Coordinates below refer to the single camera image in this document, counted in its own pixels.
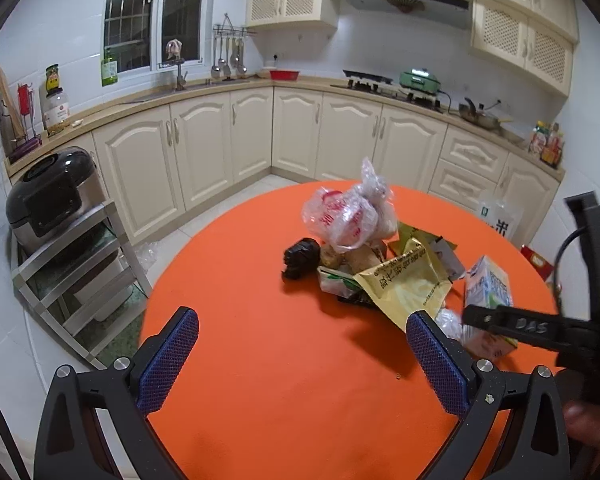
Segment yellow snack wrapper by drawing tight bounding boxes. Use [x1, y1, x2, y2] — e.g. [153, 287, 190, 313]
[354, 235, 452, 332]

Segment pink printed snack bag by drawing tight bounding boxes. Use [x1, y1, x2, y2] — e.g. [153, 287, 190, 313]
[430, 237, 466, 282]

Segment red-printed clear plastic bag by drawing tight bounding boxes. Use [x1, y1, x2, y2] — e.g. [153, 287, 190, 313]
[301, 157, 398, 254]

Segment green white milk carton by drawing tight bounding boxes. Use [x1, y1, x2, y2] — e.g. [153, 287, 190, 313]
[460, 256, 517, 361]

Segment green checkered plastic bag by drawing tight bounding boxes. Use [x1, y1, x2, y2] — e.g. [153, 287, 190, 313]
[317, 266, 362, 299]

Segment kitchen faucet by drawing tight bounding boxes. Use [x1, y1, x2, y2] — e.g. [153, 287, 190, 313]
[162, 38, 186, 91]

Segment kitchen window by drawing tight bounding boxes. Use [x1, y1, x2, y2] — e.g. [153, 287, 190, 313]
[102, 0, 204, 73]

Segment person's right hand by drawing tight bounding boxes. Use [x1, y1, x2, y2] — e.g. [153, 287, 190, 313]
[564, 401, 600, 452]

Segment red rice bag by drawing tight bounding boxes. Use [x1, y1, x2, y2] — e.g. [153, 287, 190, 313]
[520, 245, 554, 282]

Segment metal step rack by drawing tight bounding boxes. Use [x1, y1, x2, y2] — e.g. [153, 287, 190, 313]
[10, 200, 152, 370]

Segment green white rice bag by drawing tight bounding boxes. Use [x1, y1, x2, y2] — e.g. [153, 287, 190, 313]
[476, 191, 524, 242]

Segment dark brown food scrap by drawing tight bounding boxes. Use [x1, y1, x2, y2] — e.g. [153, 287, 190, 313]
[282, 237, 321, 280]

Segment cream lower cabinets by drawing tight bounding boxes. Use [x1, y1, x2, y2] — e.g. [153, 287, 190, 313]
[7, 80, 564, 245]

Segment cream cabinets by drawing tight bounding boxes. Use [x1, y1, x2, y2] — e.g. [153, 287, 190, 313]
[238, 0, 580, 99]
[7, 80, 564, 245]

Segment black rice cooker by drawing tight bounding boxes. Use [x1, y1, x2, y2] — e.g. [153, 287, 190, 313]
[5, 146, 106, 255]

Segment condiment bottles group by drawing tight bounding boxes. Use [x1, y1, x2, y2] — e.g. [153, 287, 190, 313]
[528, 120, 565, 169]

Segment steel wok pan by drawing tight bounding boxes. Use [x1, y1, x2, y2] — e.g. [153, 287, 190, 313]
[458, 98, 512, 131]

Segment large clear jar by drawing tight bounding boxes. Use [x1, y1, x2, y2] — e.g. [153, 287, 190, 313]
[42, 87, 70, 136]

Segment steel sink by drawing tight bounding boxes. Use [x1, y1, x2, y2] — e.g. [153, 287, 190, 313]
[122, 78, 250, 105]

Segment wooden cutting board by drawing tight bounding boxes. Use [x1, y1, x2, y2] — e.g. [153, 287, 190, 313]
[0, 65, 27, 141]

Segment green electric hot pot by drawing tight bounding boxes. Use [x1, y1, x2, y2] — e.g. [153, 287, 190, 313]
[399, 68, 441, 96]

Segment green dish soap bottle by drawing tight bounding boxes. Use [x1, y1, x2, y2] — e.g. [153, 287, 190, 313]
[100, 49, 118, 87]

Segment gas stove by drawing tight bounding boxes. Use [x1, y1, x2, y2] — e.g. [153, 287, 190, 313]
[330, 70, 452, 113]

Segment red plastic basin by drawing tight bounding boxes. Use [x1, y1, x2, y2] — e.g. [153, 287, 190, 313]
[270, 70, 300, 81]

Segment hanging utensil rack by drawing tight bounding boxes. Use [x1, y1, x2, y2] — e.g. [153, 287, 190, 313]
[210, 13, 256, 82]

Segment cream upper cabinets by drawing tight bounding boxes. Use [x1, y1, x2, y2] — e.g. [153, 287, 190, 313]
[238, 0, 580, 99]

